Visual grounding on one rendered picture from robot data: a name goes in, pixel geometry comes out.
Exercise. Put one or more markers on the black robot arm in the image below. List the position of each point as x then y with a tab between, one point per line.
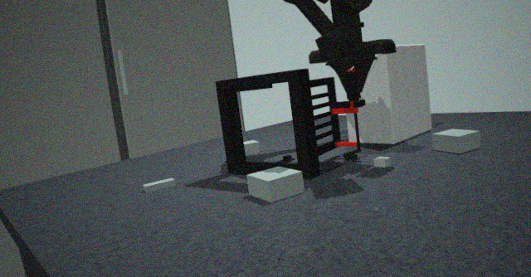
331	40

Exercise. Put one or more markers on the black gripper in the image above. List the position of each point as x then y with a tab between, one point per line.
365	52

